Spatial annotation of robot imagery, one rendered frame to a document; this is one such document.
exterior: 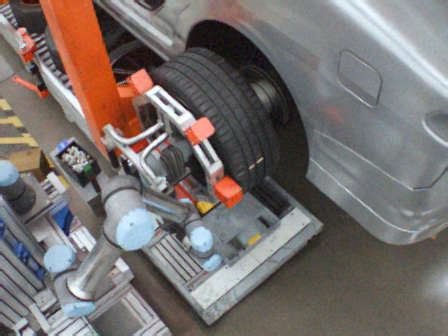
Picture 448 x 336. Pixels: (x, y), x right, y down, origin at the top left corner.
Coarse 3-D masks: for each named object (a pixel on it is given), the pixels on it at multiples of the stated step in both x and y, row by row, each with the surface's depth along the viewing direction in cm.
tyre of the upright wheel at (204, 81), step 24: (192, 48) 211; (168, 72) 198; (192, 72) 195; (216, 72) 194; (192, 96) 189; (216, 96) 190; (240, 96) 192; (216, 120) 187; (240, 120) 191; (264, 120) 196; (216, 144) 194; (240, 144) 192; (264, 144) 199; (240, 168) 196; (264, 168) 208
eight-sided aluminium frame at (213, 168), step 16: (144, 96) 201; (160, 96) 199; (176, 112) 196; (144, 128) 230; (192, 144) 190; (208, 144) 192; (208, 160) 195; (208, 176) 196; (192, 192) 230; (208, 192) 225
